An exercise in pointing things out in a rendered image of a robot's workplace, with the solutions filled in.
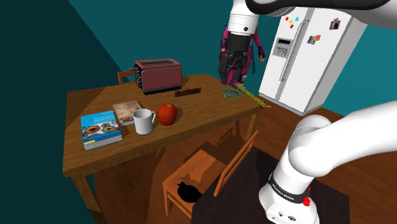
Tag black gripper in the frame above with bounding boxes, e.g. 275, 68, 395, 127
218, 32, 252, 82

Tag magenta humanoid figure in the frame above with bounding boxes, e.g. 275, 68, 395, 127
218, 27, 266, 87

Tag yellow-green ruler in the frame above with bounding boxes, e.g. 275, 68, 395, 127
233, 82, 272, 109

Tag dark brown bar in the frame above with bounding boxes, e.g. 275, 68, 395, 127
174, 87, 202, 98

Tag wooden table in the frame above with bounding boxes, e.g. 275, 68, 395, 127
62, 73, 263, 224

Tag red toaster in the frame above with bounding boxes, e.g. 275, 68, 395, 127
134, 58, 183, 95

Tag white refrigerator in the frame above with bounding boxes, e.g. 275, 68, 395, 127
258, 7, 368, 116

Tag red apple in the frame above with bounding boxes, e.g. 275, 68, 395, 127
157, 102, 178, 127

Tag white mug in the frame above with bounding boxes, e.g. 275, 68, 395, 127
132, 108, 157, 136

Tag wooden chair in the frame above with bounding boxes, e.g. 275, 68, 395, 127
162, 129, 260, 220
117, 69, 137, 85

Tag brown book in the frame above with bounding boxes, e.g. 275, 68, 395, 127
112, 99, 143, 128

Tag dark robot stand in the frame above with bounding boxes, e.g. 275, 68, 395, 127
190, 147, 351, 224

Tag black round object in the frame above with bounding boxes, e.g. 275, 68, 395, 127
176, 181, 204, 204

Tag blue book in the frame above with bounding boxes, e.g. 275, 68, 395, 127
80, 109, 124, 152

